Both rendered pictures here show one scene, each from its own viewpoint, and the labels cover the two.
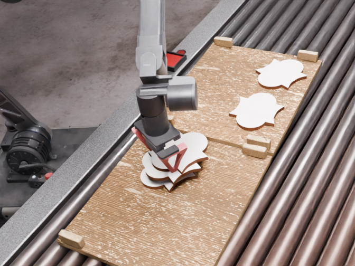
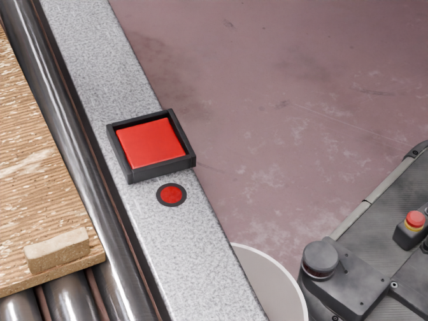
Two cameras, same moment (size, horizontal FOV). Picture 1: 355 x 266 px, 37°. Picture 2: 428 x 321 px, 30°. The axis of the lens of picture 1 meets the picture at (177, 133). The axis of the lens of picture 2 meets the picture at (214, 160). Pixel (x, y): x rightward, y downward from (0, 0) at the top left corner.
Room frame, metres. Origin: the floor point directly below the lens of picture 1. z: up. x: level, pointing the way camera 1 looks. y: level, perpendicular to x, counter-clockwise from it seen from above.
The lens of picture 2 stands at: (1.72, -0.50, 1.56)
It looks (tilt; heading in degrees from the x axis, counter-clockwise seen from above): 49 degrees down; 117
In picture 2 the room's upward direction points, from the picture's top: 4 degrees clockwise
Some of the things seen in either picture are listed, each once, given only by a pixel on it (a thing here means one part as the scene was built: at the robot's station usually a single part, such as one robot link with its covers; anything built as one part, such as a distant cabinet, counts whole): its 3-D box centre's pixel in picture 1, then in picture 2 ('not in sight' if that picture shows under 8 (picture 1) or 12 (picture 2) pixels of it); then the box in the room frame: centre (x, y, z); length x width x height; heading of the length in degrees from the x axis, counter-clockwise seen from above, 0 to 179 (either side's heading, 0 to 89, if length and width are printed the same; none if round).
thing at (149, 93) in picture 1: (153, 99); not in sight; (0.90, 0.04, 1.17); 0.07 x 0.06 x 0.07; 78
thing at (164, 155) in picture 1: (168, 153); not in sight; (0.87, 0.03, 1.03); 0.07 x 0.07 x 0.09; 26
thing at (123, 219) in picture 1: (169, 198); not in sight; (0.83, 0.05, 0.93); 0.41 x 0.35 x 0.02; 145
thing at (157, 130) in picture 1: (155, 121); not in sight; (0.90, 0.04, 1.10); 0.10 x 0.07 x 0.07; 26
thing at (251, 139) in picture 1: (258, 142); not in sight; (0.94, -0.19, 0.95); 0.06 x 0.02 x 0.03; 56
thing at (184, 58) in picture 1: (170, 60); (150, 145); (1.40, -0.02, 0.92); 0.08 x 0.08 x 0.02; 52
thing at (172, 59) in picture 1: (170, 61); (150, 146); (1.40, -0.02, 0.92); 0.06 x 0.06 x 0.01; 52
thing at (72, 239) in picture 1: (72, 238); not in sight; (0.75, 0.27, 0.95); 0.06 x 0.02 x 0.03; 55
